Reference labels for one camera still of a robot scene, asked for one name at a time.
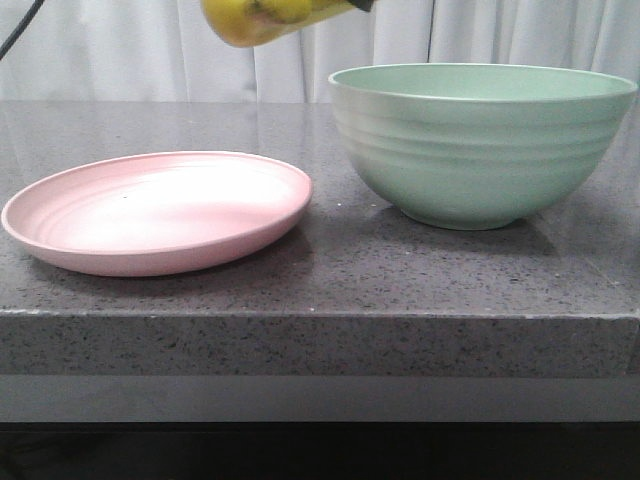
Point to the pink plate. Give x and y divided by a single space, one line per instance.
158 214

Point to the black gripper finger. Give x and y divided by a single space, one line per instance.
363 5

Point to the green bowl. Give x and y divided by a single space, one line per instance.
476 146

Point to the pale grey curtain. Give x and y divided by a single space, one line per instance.
165 50

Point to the yellow banana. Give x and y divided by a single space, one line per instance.
249 23

